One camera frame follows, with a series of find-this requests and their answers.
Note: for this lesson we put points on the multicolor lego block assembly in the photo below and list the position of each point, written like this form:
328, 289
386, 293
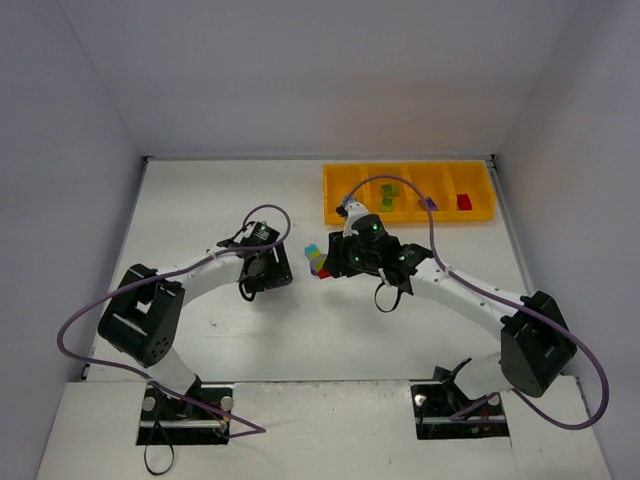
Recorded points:
322, 273

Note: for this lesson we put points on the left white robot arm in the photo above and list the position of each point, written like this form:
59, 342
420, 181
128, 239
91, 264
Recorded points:
142, 323

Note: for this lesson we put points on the teal green purple lego stack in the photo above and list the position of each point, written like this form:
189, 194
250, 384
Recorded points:
315, 258

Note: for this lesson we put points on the yellow divided container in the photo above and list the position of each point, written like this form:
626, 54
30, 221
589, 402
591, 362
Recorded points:
441, 181

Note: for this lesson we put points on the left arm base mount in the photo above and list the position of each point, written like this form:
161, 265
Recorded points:
163, 418

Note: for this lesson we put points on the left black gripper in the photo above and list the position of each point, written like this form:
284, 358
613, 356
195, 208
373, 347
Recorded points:
279, 265

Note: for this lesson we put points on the green lego brick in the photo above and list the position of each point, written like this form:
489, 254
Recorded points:
387, 204
389, 190

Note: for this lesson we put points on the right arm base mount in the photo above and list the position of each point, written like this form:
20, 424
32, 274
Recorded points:
436, 418

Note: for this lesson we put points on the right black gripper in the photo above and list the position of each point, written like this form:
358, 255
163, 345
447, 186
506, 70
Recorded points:
333, 255

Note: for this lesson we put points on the purple lego brick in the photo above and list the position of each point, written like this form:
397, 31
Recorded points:
428, 204

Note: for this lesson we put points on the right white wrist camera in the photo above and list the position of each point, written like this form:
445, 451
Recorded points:
351, 210

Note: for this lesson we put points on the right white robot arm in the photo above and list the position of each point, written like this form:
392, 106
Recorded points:
533, 349

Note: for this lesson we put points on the small red lego brick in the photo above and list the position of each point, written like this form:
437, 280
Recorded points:
464, 202

